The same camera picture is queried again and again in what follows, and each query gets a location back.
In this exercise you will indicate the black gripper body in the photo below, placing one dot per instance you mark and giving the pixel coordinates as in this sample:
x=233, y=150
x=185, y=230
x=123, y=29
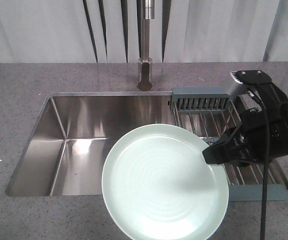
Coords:
x=264, y=133

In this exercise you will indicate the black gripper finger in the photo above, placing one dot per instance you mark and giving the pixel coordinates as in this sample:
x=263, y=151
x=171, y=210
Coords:
x=227, y=149

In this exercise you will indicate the light green round plate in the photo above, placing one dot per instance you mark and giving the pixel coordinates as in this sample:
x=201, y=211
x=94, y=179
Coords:
x=156, y=185

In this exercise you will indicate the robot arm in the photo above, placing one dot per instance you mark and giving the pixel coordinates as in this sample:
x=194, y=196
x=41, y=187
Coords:
x=257, y=139

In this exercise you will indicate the grey blue dish rack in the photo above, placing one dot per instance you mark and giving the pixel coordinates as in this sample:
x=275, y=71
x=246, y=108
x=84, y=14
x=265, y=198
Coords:
x=201, y=100

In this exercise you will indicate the chrome kitchen faucet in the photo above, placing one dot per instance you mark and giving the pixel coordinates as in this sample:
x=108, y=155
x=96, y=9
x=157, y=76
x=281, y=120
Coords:
x=147, y=13

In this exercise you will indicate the stainless steel sink basin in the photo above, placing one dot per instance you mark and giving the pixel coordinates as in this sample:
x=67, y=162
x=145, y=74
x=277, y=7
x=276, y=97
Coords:
x=74, y=133

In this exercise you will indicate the white pleated curtain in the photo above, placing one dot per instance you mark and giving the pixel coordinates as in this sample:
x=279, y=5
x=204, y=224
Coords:
x=108, y=31

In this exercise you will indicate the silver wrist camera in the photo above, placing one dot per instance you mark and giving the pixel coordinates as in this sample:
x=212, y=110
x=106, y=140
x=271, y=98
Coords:
x=236, y=87

